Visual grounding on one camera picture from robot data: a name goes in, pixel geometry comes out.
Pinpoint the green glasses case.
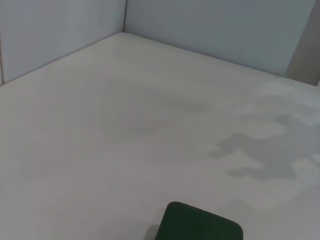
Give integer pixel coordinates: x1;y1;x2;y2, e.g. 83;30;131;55
155;201;245;240

